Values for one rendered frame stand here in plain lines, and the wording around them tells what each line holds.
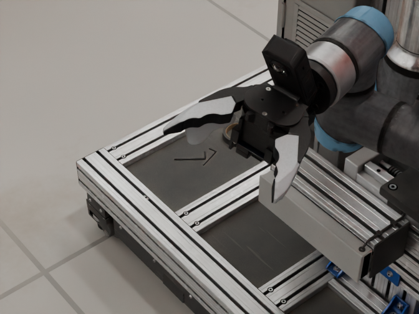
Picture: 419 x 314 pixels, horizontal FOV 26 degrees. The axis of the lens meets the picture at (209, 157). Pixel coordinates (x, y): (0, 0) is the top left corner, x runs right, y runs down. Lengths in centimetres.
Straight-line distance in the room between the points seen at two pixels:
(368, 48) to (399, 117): 10
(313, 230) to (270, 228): 68
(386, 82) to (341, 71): 38
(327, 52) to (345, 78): 4
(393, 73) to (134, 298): 121
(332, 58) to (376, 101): 13
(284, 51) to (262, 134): 11
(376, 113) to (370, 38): 10
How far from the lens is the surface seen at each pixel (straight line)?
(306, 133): 102
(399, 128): 119
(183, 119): 101
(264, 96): 105
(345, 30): 116
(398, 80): 146
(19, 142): 293
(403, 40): 144
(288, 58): 98
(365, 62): 115
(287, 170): 98
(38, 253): 258
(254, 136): 106
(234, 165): 248
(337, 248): 162
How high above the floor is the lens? 190
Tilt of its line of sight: 43 degrees down
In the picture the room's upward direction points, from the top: straight up
